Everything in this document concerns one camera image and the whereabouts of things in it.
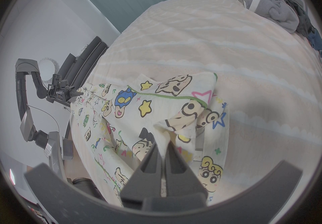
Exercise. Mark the bed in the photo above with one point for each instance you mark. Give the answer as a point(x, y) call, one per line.
point(213, 54)

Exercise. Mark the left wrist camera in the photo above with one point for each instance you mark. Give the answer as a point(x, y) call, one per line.
point(59, 81)

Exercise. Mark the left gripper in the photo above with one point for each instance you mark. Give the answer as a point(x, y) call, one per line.
point(63, 93)

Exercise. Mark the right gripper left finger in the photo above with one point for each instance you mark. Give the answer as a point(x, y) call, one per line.
point(146, 180)

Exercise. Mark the grey garment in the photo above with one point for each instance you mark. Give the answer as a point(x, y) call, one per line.
point(279, 13)

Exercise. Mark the black garment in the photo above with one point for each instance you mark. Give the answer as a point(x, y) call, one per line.
point(304, 19)

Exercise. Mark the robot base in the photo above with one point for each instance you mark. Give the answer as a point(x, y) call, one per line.
point(56, 152)

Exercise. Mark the white printed pyjama top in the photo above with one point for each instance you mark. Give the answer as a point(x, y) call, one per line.
point(130, 122)

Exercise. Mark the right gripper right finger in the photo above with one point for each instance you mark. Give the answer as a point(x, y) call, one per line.
point(181, 175)

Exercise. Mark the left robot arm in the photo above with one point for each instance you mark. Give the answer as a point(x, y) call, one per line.
point(21, 92)

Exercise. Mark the round white mirror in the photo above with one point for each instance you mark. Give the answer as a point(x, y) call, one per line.
point(47, 69)

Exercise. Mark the dark blue garment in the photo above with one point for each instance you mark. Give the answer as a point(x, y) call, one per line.
point(317, 42)

